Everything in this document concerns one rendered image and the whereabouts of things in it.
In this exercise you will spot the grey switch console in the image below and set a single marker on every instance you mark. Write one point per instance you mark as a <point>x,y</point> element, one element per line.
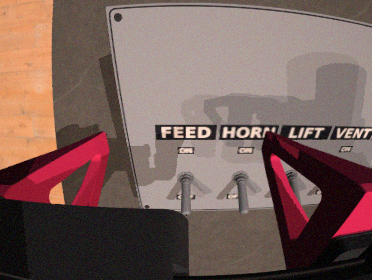
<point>198,85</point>

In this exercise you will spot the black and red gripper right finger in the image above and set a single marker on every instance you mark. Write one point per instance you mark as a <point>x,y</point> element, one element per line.
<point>345,207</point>

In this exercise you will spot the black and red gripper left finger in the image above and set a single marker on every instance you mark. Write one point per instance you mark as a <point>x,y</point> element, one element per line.
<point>33,179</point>

